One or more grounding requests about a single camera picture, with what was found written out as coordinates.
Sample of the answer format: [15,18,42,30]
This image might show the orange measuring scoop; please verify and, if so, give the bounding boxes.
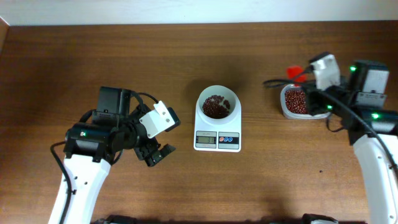
[286,65,307,83]

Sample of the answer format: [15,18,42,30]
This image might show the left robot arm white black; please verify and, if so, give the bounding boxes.
[49,86,180,223]

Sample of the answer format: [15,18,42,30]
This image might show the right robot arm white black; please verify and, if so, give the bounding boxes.
[303,58,397,223]

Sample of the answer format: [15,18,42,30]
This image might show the white digital kitchen scale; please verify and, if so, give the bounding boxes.
[193,85,242,152]

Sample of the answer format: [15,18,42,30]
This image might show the red beans in container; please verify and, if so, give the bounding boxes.
[285,90,308,114]

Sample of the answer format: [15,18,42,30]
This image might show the clear plastic bean container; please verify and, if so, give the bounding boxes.
[280,84,330,119]

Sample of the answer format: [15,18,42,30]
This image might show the red beans in bowl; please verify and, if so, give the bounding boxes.
[202,95,231,119]

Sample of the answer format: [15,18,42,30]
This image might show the white round bowl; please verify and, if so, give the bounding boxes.
[197,85,238,119]

